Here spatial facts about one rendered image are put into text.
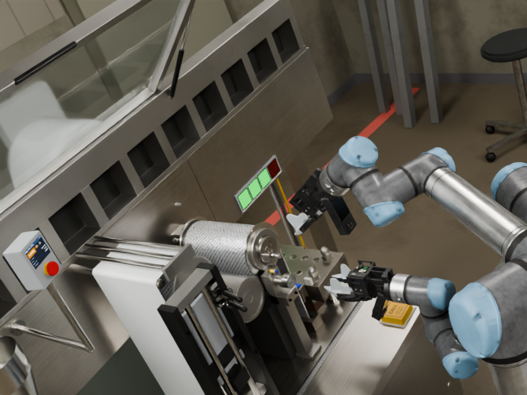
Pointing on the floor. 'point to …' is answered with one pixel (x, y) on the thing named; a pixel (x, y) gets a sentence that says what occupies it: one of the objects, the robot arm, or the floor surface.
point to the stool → (489, 51)
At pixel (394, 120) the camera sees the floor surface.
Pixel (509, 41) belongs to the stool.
